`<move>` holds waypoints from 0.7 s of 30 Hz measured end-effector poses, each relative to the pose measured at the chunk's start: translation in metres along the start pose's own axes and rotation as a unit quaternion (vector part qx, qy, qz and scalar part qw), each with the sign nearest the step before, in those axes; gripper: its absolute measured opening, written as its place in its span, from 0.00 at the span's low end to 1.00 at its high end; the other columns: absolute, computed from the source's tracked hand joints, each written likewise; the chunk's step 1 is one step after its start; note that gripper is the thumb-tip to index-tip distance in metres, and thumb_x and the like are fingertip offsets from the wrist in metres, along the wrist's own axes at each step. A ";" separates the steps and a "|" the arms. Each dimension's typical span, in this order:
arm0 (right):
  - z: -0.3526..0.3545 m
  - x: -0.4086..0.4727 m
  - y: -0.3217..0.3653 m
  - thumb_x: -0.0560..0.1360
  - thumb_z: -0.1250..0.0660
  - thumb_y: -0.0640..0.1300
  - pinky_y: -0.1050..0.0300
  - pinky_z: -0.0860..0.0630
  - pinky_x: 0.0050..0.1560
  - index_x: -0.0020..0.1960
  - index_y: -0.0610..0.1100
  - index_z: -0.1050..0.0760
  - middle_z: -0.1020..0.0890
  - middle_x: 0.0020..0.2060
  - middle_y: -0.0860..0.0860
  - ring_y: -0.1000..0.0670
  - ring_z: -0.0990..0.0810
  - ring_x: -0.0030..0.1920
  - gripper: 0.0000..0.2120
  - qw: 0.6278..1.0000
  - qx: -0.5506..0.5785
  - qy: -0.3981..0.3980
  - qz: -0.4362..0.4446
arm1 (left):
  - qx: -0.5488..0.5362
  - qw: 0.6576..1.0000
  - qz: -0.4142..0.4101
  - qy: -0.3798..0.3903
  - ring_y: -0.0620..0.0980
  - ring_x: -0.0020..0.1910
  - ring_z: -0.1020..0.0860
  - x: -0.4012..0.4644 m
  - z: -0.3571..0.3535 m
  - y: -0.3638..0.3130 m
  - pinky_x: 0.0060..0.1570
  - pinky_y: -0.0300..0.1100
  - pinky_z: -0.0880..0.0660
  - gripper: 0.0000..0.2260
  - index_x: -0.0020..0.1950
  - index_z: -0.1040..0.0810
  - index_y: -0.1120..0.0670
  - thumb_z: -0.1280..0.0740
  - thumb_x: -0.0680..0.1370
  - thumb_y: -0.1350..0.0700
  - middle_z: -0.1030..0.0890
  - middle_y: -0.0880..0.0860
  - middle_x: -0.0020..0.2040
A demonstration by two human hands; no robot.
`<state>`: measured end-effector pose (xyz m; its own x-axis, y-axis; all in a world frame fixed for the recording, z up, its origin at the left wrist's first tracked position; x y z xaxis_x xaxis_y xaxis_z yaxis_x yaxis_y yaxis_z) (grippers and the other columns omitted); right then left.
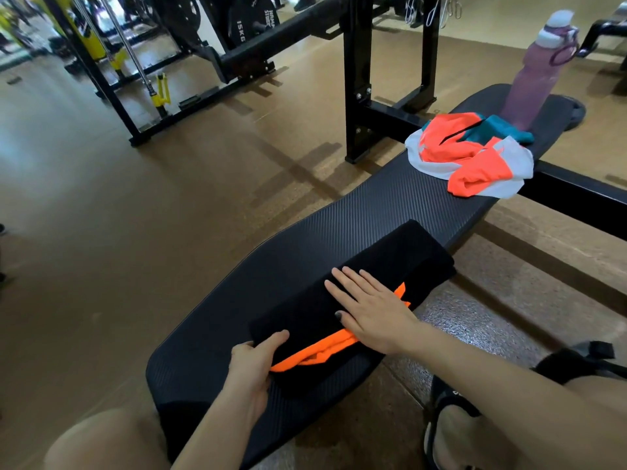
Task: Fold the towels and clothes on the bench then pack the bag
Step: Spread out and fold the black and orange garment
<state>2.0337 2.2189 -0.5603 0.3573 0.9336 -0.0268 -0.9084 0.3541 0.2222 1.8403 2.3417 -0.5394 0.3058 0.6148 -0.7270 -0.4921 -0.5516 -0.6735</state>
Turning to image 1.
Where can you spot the purple water bottle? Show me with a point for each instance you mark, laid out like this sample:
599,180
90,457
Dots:
531,78

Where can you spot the black padded weight bench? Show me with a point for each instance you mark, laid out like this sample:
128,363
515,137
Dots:
294,259

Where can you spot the person's black shorts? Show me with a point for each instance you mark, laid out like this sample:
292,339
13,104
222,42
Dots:
573,362

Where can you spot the person's left leg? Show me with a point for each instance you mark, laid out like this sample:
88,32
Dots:
103,443

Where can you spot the person's right little finger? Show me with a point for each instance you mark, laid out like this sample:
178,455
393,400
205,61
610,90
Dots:
378,280

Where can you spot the person's right hand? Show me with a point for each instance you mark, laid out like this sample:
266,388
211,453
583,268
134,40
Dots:
381,318

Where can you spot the black weight plate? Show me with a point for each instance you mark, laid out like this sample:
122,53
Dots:
252,19

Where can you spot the black sandal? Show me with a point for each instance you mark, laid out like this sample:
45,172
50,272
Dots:
443,396

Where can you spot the black steel bench frame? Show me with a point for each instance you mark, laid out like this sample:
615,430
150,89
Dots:
357,83

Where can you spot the black and orange garment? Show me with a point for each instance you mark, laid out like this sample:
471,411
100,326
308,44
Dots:
382,259

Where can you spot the person's left forearm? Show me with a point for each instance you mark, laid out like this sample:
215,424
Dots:
215,438

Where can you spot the silver barbell bar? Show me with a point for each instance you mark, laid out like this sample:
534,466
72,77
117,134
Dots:
128,48

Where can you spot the orange white teal garment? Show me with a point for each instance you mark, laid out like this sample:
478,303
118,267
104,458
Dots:
470,159

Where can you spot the person's right thumb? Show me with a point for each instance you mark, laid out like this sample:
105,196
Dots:
345,324

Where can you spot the person's right forearm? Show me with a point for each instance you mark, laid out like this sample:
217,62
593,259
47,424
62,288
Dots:
509,386

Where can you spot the black round floor disc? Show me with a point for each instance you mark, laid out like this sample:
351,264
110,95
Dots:
575,112

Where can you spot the person's right foot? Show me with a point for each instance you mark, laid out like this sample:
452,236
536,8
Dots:
458,443

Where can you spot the black and yellow squat rack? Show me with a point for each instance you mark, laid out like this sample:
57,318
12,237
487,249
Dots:
93,58

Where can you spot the person's right middle finger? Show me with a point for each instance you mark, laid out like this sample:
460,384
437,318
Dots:
353,283

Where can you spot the person's left thumb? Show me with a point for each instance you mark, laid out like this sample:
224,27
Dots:
271,348

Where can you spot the person's left hand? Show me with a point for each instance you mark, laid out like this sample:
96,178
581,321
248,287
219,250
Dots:
247,374

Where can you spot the hanging metal carabiner hooks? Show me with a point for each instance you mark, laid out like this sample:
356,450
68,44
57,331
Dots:
433,9

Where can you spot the black plate-loaded gym machine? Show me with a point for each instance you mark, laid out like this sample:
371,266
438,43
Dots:
274,36

